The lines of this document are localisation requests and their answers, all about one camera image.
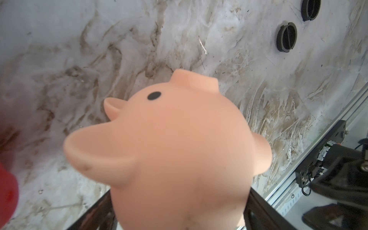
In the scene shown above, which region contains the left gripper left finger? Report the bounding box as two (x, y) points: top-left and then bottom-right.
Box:
(67, 190), (117, 230)

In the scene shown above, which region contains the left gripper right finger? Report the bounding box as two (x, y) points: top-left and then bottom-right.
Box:
(243, 188), (296, 230)

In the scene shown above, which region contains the red piggy bank back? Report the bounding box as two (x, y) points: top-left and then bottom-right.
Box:
(0, 164), (19, 228)

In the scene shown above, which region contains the pink piggy bank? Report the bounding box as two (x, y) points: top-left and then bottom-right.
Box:
(63, 69), (272, 230)

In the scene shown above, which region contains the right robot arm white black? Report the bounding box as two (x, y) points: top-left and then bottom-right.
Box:
(302, 139), (368, 230)

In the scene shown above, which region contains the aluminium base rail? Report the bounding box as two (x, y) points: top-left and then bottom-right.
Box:
(265, 84), (368, 216)

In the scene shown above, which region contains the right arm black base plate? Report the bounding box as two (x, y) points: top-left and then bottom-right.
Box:
(295, 120), (347, 188)

